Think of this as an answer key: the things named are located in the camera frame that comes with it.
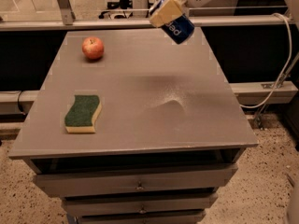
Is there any red apple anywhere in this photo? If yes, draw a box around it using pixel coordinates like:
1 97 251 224
82 36 104 60

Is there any bottom grey drawer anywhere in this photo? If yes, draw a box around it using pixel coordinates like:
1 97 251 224
78 210 206 224

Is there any white cable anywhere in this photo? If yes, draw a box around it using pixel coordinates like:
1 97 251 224
238 12 293 110

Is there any blue pepsi can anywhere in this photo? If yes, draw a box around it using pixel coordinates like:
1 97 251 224
161 13 194 44

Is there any grey drawer cabinet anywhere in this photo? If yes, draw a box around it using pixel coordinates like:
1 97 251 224
7 26 259 224

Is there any green and yellow sponge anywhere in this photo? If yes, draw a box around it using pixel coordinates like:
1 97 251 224
64 95 102 133

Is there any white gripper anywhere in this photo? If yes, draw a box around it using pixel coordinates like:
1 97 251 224
149 0 212 27

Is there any grey metal railing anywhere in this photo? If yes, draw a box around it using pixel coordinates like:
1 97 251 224
0 0 295 31

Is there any top grey drawer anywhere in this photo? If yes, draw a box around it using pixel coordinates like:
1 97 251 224
34 164 237 197

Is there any middle grey drawer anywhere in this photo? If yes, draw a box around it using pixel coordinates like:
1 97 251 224
63 192 218 217

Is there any grey drawer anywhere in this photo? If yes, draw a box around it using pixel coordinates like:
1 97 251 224
78 210 206 224
34 164 237 197
63 192 218 217

